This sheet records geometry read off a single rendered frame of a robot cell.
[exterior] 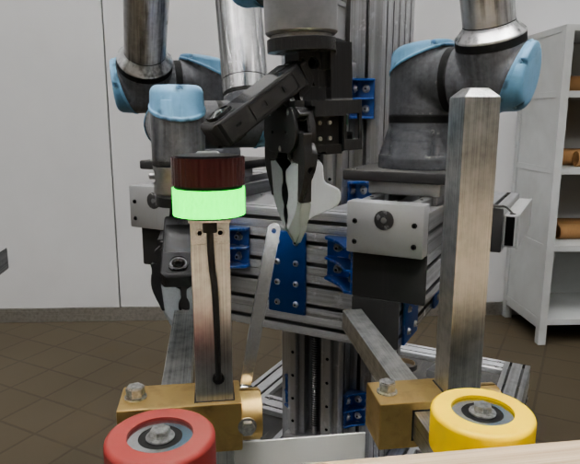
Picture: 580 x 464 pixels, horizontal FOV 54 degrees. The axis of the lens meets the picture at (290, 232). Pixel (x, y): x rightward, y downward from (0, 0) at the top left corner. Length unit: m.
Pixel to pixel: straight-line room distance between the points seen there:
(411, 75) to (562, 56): 1.97
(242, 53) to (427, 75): 0.34
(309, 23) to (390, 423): 0.40
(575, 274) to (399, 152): 2.70
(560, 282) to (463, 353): 3.06
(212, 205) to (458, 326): 0.28
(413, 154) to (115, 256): 2.45
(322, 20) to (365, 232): 0.48
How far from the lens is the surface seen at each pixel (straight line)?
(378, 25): 1.32
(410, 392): 0.62
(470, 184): 0.56
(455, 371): 0.61
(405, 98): 1.09
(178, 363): 0.67
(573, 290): 3.71
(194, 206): 0.45
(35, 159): 3.35
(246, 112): 0.56
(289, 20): 0.58
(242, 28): 0.96
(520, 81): 1.01
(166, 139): 0.79
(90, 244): 3.33
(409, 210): 0.95
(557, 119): 3.00
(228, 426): 0.57
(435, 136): 1.09
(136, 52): 1.23
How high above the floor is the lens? 1.13
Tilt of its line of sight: 11 degrees down
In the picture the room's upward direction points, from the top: straight up
